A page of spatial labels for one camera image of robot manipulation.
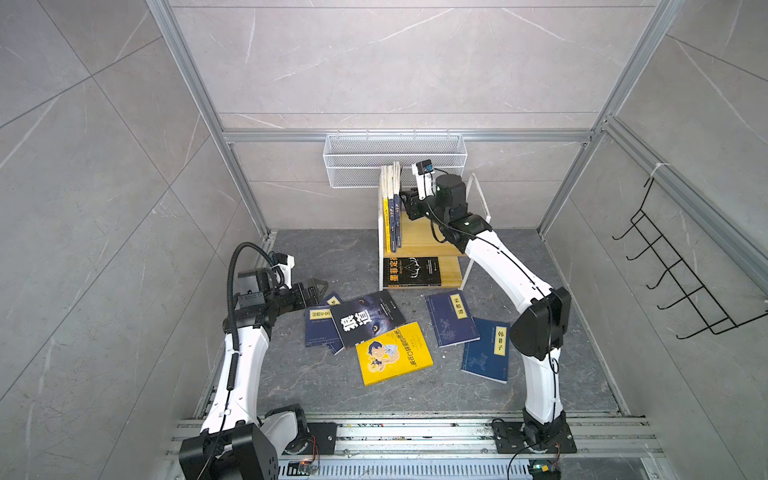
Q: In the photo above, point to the dark blue book left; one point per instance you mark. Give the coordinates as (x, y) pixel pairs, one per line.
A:
(320, 328)

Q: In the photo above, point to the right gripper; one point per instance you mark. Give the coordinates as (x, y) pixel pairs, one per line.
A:
(412, 203)

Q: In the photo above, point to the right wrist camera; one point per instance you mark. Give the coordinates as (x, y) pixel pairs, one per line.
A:
(423, 172)

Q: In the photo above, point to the black book white characters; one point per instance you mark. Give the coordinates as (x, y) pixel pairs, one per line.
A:
(366, 317)

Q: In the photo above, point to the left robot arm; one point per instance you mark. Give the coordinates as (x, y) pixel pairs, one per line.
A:
(234, 441)

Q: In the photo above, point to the black wall hook rack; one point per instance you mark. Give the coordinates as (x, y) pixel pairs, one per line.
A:
(688, 286)

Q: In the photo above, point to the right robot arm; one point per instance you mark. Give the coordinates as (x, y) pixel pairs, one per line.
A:
(538, 333)

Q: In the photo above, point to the black book lower shelf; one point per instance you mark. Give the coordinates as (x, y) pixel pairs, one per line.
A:
(407, 272)

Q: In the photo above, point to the blue book yellow label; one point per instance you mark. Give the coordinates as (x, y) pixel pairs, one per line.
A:
(488, 357)

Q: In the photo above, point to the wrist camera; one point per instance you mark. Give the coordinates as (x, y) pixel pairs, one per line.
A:
(423, 172)
(283, 264)

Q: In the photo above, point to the navy book yellow label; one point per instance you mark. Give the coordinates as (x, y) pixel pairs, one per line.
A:
(451, 319)

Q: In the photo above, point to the purple portrait book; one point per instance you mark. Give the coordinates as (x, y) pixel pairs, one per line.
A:
(396, 203)
(391, 209)

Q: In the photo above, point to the white wire mesh basket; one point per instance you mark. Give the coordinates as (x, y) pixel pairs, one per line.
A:
(355, 160)

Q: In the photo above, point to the yellow cartoon book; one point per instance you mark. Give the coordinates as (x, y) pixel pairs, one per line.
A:
(393, 354)

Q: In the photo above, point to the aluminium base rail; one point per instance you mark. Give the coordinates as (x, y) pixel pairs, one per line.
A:
(475, 445)

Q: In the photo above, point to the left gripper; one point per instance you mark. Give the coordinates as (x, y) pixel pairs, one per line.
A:
(312, 298)

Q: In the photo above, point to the wooden two-tier shelf rack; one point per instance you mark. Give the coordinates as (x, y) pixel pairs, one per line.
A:
(438, 240)

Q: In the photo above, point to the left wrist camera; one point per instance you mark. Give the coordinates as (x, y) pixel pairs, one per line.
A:
(283, 264)

